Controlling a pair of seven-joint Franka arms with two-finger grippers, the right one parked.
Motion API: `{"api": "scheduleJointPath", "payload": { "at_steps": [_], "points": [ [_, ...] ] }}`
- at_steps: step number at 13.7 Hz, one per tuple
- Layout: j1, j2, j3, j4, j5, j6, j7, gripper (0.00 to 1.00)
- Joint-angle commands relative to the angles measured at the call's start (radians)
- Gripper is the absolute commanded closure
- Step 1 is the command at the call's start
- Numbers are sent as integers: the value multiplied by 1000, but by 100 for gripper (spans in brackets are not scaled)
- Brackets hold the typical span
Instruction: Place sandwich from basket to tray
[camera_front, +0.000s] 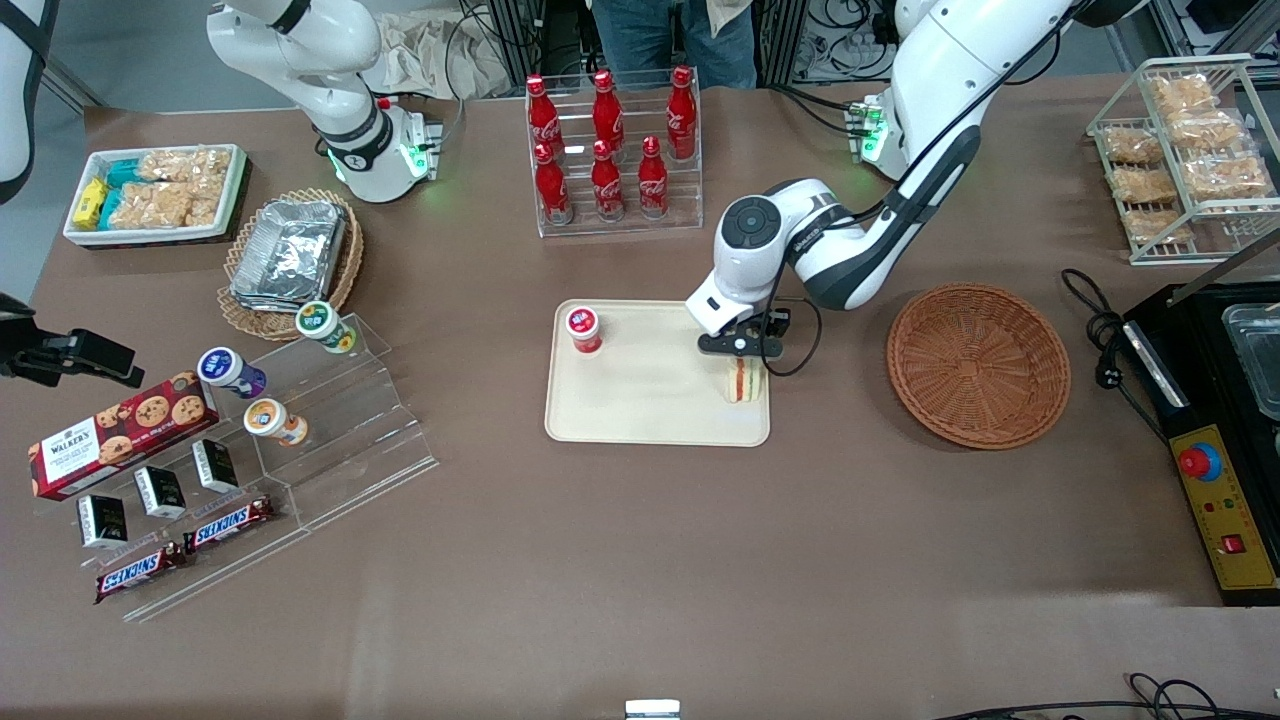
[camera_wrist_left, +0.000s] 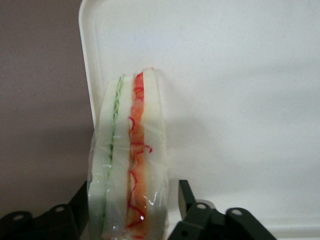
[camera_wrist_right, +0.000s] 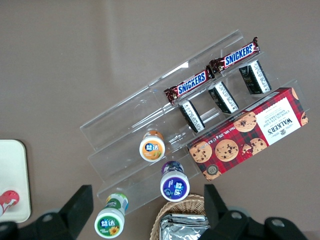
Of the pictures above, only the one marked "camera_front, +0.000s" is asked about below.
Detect brown wicker basket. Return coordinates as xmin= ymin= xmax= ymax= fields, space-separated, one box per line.
xmin=887 ymin=283 xmax=1072 ymax=450

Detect purple label gum bottle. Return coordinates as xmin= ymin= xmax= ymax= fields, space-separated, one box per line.
xmin=197 ymin=347 xmax=268 ymax=399

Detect black appliance yellow control panel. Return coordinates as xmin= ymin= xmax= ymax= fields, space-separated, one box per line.
xmin=1122 ymin=235 xmax=1280 ymax=608

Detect white rectangular snack bin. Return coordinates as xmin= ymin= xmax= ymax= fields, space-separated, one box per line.
xmin=63 ymin=144 xmax=249 ymax=247

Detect green label gum bottle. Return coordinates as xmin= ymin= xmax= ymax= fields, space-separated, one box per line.
xmin=295 ymin=301 xmax=358 ymax=354

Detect red Walkers cookie box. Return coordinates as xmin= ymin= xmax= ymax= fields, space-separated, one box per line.
xmin=28 ymin=371 xmax=220 ymax=501

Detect clear acrylic bottle rack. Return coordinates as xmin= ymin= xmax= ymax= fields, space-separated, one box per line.
xmin=524 ymin=68 xmax=704 ymax=239

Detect small black white box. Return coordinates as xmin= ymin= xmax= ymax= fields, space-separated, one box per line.
xmin=78 ymin=494 xmax=129 ymax=548
xmin=134 ymin=466 xmax=187 ymax=519
xmin=192 ymin=439 xmax=240 ymax=494

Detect yellow snack packet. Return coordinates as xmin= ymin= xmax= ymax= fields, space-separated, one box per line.
xmin=72 ymin=178 xmax=109 ymax=229

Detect black power cable with plug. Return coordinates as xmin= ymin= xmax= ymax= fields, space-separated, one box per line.
xmin=1061 ymin=268 xmax=1171 ymax=441

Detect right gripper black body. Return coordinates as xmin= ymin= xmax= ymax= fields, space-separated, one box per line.
xmin=0 ymin=293 xmax=67 ymax=387

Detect clear bag puffed snack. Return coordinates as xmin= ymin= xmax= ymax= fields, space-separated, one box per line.
xmin=1168 ymin=110 xmax=1246 ymax=151
xmin=1185 ymin=150 xmax=1276 ymax=201
xmin=190 ymin=180 xmax=233 ymax=227
xmin=1103 ymin=125 xmax=1166 ymax=166
xmin=140 ymin=148 xmax=233 ymax=186
xmin=1112 ymin=165 xmax=1179 ymax=206
xmin=112 ymin=183 xmax=196 ymax=229
xmin=1148 ymin=75 xmax=1219 ymax=113
xmin=1125 ymin=207 xmax=1196 ymax=246

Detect clear acrylic stepped display stand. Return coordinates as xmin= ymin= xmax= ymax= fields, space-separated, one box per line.
xmin=35 ymin=313 xmax=439 ymax=623

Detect beige crumpled cloth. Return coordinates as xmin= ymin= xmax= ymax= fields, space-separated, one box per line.
xmin=375 ymin=10 xmax=513 ymax=101

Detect red lid white cup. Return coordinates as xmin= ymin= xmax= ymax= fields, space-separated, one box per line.
xmin=566 ymin=306 xmax=604 ymax=356

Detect Snickers chocolate bar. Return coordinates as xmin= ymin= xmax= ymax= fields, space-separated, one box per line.
xmin=183 ymin=495 xmax=276 ymax=554
xmin=95 ymin=543 xmax=191 ymax=604

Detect cream plastic tray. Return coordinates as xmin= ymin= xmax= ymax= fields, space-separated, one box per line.
xmin=544 ymin=298 xmax=771 ymax=447

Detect stack of foil trays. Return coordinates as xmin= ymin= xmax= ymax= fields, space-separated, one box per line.
xmin=230 ymin=200 xmax=348 ymax=314

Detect orange label gum bottle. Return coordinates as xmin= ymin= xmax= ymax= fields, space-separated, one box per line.
xmin=243 ymin=398 xmax=309 ymax=447

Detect black cables on floor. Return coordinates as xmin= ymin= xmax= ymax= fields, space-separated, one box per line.
xmin=930 ymin=672 xmax=1280 ymax=720

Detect light wicker basket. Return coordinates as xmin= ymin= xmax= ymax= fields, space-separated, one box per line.
xmin=218 ymin=188 xmax=365 ymax=342

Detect red cola bottle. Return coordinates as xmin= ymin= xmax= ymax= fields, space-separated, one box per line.
xmin=534 ymin=142 xmax=573 ymax=225
xmin=591 ymin=139 xmax=626 ymax=219
xmin=526 ymin=74 xmax=563 ymax=151
xmin=592 ymin=69 xmax=626 ymax=146
xmin=667 ymin=65 xmax=698 ymax=161
xmin=638 ymin=135 xmax=670 ymax=216

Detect white wire rack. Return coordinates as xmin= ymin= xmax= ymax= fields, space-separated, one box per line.
xmin=1087 ymin=54 xmax=1280 ymax=266

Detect person in blue jeans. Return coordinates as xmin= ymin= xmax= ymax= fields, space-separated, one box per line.
xmin=590 ymin=0 xmax=758 ymax=91

